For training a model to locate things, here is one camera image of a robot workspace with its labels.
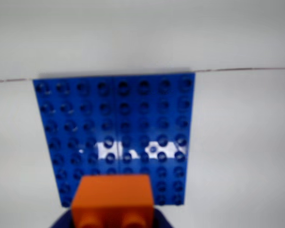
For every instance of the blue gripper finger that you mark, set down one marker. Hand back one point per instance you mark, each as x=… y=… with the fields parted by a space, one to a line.
x=161 y=219
x=65 y=219

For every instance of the orange two-by-two block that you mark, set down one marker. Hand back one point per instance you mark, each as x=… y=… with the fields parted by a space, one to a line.
x=114 y=197

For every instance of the blue eight-by-eight base plate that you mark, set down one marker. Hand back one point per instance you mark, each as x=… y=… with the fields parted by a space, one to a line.
x=114 y=114

